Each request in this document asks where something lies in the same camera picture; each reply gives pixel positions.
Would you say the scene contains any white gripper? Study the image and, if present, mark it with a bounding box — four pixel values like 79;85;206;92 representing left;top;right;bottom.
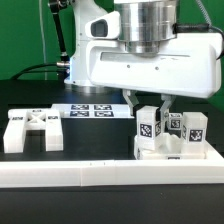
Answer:
85;12;222;125

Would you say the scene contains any white chair back part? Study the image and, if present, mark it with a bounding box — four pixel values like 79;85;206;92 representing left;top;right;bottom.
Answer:
3;108;63;153

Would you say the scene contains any white chair seat part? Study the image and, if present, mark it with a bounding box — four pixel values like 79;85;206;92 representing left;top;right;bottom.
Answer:
134;134;208;160

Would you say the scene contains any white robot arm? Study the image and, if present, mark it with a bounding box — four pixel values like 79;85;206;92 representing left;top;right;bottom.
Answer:
65;0;224;113

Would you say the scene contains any white tag base sheet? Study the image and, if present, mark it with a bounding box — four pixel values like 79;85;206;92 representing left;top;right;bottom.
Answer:
52;104;133;119

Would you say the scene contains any black cable with connector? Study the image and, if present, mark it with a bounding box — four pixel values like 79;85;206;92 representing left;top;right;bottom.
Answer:
9;0;72;81

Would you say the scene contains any white U-shaped obstacle frame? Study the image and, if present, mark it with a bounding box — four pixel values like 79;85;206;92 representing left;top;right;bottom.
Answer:
0;149;224;188

